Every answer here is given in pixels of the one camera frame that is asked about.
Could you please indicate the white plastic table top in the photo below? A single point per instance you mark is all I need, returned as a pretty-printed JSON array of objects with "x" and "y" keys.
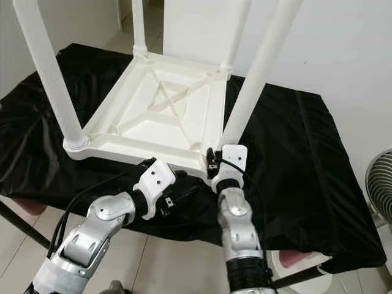
[{"x": 128, "y": 147}]

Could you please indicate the white plastic table leg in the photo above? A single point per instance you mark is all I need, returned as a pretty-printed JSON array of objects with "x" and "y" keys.
[
  {"x": 49, "y": 67},
  {"x": 139, "y": 24},
  {"x": 236, "y": 30},
  {"x": 263, "y": 67}
]

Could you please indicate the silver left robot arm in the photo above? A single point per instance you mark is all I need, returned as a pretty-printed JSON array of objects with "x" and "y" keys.
[{"x": 107, "y": 211}]

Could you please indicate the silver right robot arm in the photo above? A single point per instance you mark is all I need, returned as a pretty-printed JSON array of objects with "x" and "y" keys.
[{"x": 236, "y": 214}]

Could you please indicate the black tablecloth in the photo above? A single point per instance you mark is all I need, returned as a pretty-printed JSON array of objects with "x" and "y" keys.
[{"x": 312, "y": 184}]

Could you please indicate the grey robot left foot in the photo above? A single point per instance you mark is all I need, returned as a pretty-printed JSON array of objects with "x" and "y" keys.
[{"x": 116, "y": 288}]

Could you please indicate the pink plastic object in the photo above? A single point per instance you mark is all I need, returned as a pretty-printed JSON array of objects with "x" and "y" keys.
[{"x": 294, "y": 258}]

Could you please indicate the white round plastic object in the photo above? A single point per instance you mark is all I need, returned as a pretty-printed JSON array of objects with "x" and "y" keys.
[{"x": 318, "y": 285}]

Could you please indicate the white standing fan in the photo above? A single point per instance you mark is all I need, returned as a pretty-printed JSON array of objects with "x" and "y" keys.
[{"x": 381, "y": 187}]

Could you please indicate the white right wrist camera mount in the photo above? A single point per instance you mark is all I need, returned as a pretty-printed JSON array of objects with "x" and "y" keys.
[{"x": 234, "y": 156}]

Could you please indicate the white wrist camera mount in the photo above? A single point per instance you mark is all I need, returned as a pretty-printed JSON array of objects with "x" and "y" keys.
[
  {"x": 158, "y": 177},
  {"x": 234, "y": 156}
]

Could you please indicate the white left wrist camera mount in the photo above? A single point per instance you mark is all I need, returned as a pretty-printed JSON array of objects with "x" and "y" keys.
[{"x": 158, "y": 177}]

